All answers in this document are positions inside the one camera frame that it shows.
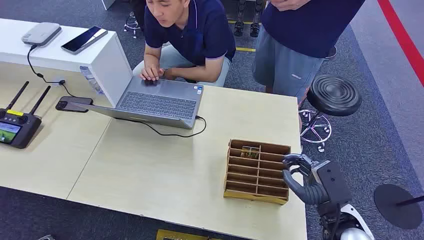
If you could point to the wooden slotted card holder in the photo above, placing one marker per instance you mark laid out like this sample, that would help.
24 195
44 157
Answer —
255 175

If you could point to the grey open laptop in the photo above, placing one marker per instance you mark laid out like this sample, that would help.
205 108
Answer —
159 102

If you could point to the grey power bank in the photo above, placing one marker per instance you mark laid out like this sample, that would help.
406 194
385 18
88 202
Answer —
41 33

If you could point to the black round stand base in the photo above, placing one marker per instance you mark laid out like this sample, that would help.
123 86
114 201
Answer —
394 207

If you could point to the black robot legs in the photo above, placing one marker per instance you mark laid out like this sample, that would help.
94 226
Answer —
254 28

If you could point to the chrome stool base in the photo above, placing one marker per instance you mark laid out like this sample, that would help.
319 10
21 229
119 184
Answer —
132 24

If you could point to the black smartphone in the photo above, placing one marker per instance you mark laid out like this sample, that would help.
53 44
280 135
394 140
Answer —
73 104

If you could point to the smartphone with silver edge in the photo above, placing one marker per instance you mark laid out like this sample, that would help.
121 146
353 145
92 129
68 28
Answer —
84 39

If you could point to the white box shelf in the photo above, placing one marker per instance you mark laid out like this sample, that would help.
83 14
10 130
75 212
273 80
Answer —
66 53

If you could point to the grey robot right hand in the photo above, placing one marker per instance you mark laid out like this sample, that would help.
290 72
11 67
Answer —
308 193

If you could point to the green printed card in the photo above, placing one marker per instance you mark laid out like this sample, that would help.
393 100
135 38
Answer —
250 152

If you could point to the black round stool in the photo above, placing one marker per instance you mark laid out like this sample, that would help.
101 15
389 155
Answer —
333 94

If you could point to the black remote controller with antennas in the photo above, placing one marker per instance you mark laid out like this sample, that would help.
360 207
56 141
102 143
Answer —
20 127

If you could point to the person's right hand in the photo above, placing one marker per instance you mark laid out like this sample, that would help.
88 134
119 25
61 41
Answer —
288 4
150 73

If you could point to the person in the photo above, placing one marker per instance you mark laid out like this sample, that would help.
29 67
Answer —
298 39
198 36

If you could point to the yellow flat board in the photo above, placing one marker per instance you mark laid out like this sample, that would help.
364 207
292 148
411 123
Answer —
179 236

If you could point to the clear plastic bottle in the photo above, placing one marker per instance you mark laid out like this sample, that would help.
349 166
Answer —
91 79

